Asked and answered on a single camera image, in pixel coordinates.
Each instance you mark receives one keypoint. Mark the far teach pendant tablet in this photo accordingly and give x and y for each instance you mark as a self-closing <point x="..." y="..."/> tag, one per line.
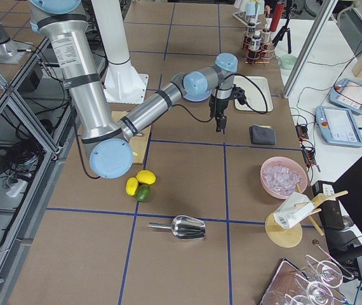
<point x="347" y="94"/>

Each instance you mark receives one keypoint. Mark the metal scoop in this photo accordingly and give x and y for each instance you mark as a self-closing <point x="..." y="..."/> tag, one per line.
<point x="184" y="227"/>

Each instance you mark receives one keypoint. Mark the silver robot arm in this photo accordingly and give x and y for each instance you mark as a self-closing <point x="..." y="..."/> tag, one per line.
<point x="106" y="141"/>

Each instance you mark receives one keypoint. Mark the pink bowl of ice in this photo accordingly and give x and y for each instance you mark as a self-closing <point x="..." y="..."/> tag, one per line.
<point x="281" y="176"/>

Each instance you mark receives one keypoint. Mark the green lime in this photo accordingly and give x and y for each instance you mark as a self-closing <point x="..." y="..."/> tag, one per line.
<point x="143" y="192"/>

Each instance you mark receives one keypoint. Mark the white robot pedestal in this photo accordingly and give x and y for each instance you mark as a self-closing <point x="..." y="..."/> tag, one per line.
<point x="123" y="84"/>

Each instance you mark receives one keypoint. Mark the white wire cup rack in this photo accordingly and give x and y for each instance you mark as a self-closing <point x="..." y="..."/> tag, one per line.
<point x="248" y="11"/>

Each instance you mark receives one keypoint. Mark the wooden cup tree stand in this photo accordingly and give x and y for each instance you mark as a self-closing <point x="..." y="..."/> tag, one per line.
<point x="288" y="238"/>

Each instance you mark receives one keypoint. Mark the yellow lemon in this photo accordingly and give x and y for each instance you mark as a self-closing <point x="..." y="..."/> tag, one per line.
<point x="132" y="185"/>
<point x="146" y="177"/>

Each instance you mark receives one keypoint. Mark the blue plastic plate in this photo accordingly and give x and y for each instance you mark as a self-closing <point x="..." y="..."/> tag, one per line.
<point x="199" y="96"/>

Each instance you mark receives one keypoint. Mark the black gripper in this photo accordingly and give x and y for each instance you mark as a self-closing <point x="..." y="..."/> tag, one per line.
<point x="218" y="107"/>

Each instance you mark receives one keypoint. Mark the mint green bowl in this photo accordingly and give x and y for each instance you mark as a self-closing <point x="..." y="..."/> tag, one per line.
<point x="287" y="61"/>

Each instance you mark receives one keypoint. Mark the red cylinder bottle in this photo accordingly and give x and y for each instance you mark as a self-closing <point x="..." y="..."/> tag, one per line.
<point x="276" y="15"/>

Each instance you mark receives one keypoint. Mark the copper wire bottle rack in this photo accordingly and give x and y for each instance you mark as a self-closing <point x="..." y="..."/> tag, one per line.
<point x="257" y="44"/>

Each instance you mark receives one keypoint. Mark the cream bear tray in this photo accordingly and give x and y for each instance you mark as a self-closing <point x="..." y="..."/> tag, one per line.
<point x="253" y="96"/>

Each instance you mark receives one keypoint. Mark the wooden cutting board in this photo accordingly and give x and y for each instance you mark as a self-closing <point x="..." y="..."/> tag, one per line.
<point x="138" y="143"/>

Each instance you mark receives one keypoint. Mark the teach pendant tablet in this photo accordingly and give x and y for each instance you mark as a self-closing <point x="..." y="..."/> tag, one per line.
<point x="347" y="94"/>
<point x="337" y="126"/>

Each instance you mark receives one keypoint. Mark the black camera tripod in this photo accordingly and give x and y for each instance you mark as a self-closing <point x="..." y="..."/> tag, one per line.
<point x="285" y="30"/>

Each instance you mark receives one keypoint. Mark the near teach pendant tablet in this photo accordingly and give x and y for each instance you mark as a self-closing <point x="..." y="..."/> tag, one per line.
<point x="337" y="126"/>

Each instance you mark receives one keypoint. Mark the clear wine glasses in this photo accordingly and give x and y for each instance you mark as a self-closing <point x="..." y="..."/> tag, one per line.
<point x="316" y="283"/>

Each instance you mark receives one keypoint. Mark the white paper carton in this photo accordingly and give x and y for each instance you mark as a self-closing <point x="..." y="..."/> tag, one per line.
<point x="293" y="210"/>

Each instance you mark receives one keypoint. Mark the grey folded cloth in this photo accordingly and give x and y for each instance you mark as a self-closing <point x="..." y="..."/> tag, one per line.
<point x="262" y="135"/>

